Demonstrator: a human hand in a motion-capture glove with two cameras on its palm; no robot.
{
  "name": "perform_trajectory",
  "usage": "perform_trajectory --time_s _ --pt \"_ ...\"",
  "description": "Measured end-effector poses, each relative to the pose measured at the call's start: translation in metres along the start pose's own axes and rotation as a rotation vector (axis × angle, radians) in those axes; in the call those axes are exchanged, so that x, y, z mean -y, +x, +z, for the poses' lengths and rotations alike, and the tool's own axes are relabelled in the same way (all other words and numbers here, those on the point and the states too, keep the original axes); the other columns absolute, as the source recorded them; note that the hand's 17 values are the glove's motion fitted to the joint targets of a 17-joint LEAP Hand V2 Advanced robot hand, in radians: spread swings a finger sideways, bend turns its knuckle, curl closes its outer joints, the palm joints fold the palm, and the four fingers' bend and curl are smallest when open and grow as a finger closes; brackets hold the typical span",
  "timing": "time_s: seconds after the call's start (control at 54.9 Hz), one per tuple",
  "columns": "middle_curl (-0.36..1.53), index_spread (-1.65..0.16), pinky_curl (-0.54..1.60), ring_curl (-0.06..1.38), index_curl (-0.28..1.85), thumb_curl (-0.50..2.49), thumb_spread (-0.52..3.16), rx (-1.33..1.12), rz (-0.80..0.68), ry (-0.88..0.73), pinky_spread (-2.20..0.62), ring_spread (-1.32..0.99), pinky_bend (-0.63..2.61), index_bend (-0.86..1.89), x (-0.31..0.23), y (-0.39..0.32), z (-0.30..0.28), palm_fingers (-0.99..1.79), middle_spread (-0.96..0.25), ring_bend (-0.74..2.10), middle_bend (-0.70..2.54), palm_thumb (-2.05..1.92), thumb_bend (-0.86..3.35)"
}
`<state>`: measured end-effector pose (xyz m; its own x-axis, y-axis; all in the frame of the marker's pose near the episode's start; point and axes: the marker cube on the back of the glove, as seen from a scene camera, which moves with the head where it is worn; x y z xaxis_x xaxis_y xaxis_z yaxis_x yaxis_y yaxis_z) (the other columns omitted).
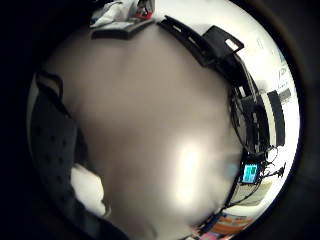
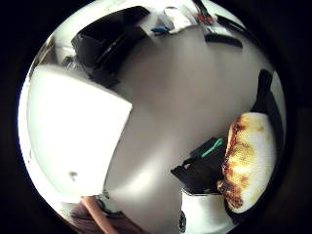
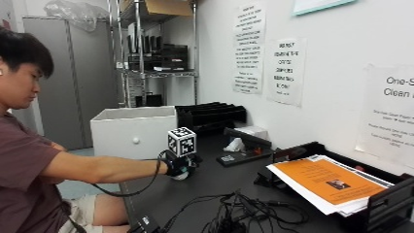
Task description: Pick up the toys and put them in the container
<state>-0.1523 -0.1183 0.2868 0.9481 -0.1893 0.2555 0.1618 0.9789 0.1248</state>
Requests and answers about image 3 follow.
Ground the white round object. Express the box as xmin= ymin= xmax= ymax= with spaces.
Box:
xmin=171 ymin=170 xmax=191 ymax=182

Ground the white cube with black markers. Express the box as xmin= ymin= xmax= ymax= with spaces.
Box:
xmin=166 ymin=126 xmax=198 ymax=158

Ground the small white paper piece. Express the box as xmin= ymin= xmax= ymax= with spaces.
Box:
xmin=222 ymin=137 xmax=246 ymax=153

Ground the black slotted file organizer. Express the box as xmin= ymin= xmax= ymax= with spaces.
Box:
xmin=174 ymin=101 xmax=248 ymax=134

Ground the white drawer box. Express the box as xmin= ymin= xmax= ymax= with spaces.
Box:
xmin=89 ymin=105 xmax=178 ymax=160

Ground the small black device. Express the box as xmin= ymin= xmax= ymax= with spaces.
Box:
xmin=126 ymin=215 xmax=161 ymax=233

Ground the stack of white papers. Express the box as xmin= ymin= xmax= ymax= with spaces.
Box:
xmin=264 ymin=153 xmax=394 ymax=217

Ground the orange printed sheet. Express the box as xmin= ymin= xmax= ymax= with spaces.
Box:
xmin=272 ymin=157 xmax=388 ymax=206

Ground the black equipment on shelf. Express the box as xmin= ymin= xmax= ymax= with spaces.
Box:
xmin=125 ymin=22 xmax=190 ymax=72

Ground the grey metal cabinet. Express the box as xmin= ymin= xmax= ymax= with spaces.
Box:
xmin=22 ymin=16 xmax=119 ymax=150

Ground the the person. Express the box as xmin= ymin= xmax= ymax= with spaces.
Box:
xmin=0 ymin=27 xmax=130 ymax=233

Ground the black paper tray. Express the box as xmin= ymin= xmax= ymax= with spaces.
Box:
xmin=252 ymin=141 xmax=414 ymax=233

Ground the brown cardboard box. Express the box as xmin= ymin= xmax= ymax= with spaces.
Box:
xmin=118 ymin=0 xmax=194 ymax=17

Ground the clear plastic bag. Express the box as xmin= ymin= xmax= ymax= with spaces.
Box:
xmin=42 ymin=0 xmax=110 ymax=33

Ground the teal framed board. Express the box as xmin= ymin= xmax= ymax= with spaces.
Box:
xmin=292 ymin=0 xmax=358 ymax=17

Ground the black glove cable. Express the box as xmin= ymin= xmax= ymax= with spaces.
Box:
xmin=89 ymin=150 xmax=169 ymax=198

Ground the tangle of black cables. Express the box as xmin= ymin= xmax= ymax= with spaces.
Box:
xmin=159 ymin=190 xmax=310 ymax=233

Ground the metal wire shelf rack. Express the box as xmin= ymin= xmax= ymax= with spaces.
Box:
xmin=106 ymin=0 xmax=201 ymax=109

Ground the short printed wall notice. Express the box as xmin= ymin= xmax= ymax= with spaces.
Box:
xmin=264 ymin=38 xmax=307 ymax=108

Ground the tall printed wall notice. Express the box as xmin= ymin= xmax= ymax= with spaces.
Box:
xmin=231 ymin=2 xmax=267 ymax=95

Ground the large printed wall notice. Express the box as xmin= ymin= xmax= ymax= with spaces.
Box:
xmin=354 ymin=63 xmax=414 ymax=169

